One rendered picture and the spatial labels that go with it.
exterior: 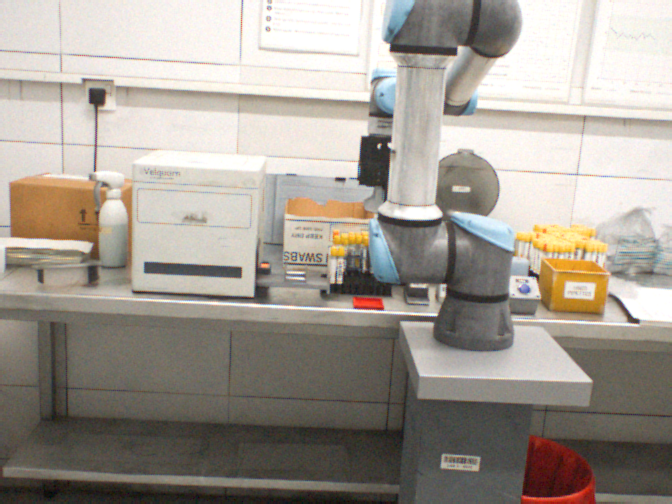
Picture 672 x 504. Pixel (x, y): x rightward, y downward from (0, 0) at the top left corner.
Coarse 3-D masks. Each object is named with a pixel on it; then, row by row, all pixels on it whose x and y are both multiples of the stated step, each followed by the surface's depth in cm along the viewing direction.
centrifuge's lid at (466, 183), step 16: (448, 160) 227; (464, 160) 227; (480, 160) 226; (448, 176) 229; (464, 176) 229; (480, 176) 228; (496, 176) 222; (448, 192) 230; (464, 192) 230; (480, 192) 229; (496, 192) 226; (448, 208) 229; (464, 208) 230; (480, 208) 228
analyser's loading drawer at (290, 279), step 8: (288, 272) 180; (296, 272) 180; (304, 272) 180; (328, 272) 179; (256, 280) 175; (264, 280) 176; (272, 280) 176; (280, 280) 177; (288, 280) 175; (296, 280) 175; (304, 280) 175; (312, 280) 178; (320, 280) 179; (328, 280) 175; (304, 288) 175; (312, 288) 175; (320, 288) 176; (328, 288) 175
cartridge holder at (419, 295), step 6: (408, 288) 180; (414, 288) 180; (420, 288) 180; (426, 288) 180; (408, 294) 180; (414, 294) 180; (420, 294) 180; (426, 294) 180; (408, 300) 178; (414, 300) 178; (420, 300) 178; (426, 300) 178
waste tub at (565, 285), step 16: (544, 272) 186; (560, 272) 178; (576, 272) 178; (592, 272) 178; (608, 272) 179; (544, 288) 185; (560, 288) 179; (576, 288) 179; (592, 288) 179; (544, 304) 184; (560, 304) 180; (576, 304) 180; (592, 304) 179
